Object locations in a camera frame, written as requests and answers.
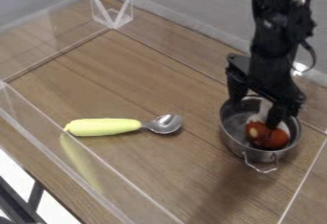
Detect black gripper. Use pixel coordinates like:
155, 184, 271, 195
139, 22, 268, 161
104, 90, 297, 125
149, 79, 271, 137
225, 47, 307, 129

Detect silver pot with handles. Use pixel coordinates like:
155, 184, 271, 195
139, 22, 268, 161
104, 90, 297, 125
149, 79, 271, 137
220, 95, 301, 174

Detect toy mushroom red cap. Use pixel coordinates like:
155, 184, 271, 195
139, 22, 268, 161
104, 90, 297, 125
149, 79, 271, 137
244, 100, 291, 150

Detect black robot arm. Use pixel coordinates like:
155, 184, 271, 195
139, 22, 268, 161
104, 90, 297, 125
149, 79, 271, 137
225, 0, 315, 129

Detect spoon with yellow handle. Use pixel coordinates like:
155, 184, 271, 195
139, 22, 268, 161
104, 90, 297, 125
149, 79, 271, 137
64, 114, 183, 137

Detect clear acrylic corner bracket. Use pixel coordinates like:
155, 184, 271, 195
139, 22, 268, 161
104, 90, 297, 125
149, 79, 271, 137
89, 0, 133, 30

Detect clear acrylic enclosure wall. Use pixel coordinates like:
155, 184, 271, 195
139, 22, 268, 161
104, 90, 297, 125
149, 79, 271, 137
0, 0, 327, 224

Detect dark metal table frame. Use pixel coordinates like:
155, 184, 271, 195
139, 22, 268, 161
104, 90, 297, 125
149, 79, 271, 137
0, 177, 47, 224

